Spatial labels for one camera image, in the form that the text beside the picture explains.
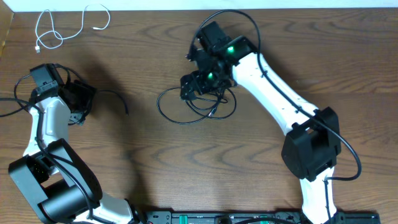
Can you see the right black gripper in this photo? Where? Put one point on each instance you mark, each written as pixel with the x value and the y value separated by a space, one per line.
pixel 197 76

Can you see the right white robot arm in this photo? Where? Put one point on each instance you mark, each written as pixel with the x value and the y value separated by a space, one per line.
pixel 311 142

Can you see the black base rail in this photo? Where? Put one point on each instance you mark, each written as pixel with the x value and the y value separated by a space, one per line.
pixel 290 216

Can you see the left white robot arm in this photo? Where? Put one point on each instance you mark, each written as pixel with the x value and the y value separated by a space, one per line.
pixel 52 177

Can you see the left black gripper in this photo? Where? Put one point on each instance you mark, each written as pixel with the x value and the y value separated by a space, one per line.
pixel 86 92

